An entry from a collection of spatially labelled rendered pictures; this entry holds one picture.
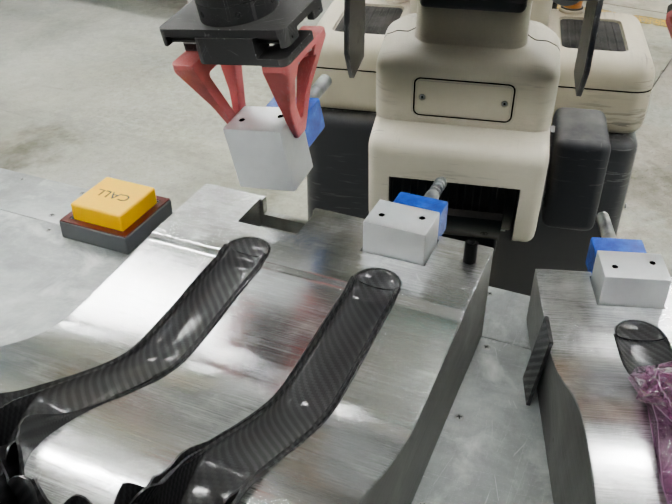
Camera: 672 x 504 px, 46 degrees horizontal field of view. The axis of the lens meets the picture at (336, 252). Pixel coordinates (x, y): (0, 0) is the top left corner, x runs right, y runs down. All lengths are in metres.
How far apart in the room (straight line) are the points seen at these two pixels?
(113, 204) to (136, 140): 2.03
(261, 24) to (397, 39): 0.48
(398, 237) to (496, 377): 0.14
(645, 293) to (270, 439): 0.33
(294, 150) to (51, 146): 2.30
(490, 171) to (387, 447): 0.58
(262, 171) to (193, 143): 2.16
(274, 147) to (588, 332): 0.27
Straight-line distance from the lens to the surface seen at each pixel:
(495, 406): 0.63
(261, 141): 0.60
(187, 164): 2.64
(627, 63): 1.27
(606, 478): 0.47
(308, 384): 0.52
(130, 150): 2.77
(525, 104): 0.99
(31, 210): 0.89
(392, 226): 0.60
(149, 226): 0.81
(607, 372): 0.58
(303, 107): 0.61
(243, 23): 0.56
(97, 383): 0.51
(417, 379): 0.52
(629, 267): 0.65
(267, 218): 0.69
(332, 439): 0.46
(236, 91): 0.63
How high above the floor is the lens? 1.24
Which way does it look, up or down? 35 degrees down
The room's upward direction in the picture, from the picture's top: straight up
